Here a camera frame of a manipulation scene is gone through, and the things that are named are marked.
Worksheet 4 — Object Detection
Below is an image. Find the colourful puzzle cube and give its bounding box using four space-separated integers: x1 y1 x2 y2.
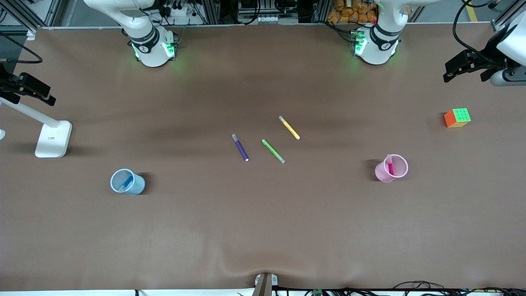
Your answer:
444 108 472 128

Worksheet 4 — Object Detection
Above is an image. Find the white stand with pole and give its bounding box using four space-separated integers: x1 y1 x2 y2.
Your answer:
0 100 73 159

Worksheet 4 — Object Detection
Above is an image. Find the orange packets pile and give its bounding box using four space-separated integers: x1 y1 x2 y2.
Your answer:
328 0 411 23

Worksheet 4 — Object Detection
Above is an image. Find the pink mesh cup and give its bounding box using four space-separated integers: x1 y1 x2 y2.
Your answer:
375 154 409 183

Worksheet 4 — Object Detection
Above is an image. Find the light blue mesh cup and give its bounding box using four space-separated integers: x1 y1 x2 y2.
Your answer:
110 169 146 196

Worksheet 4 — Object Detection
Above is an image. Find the white power strip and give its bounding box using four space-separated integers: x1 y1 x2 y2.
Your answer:
161 5 190 18

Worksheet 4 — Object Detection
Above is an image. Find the yellow marker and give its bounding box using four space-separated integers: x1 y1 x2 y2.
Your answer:
279 116 301 141

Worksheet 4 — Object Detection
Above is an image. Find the white terminal block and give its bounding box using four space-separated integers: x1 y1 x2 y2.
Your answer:
256 15 299 24

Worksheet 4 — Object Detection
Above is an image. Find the green marker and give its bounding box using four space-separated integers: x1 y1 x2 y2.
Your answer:
262 139 286 164

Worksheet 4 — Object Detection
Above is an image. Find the purple marker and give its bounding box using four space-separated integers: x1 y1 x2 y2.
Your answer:
231 134 250 162

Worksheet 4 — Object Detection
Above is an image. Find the aluminium frame profile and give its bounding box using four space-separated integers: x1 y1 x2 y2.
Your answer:
491 0 526 32
0 0 62 32

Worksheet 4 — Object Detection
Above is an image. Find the black cable bundle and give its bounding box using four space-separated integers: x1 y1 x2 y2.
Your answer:
392 281 526 296

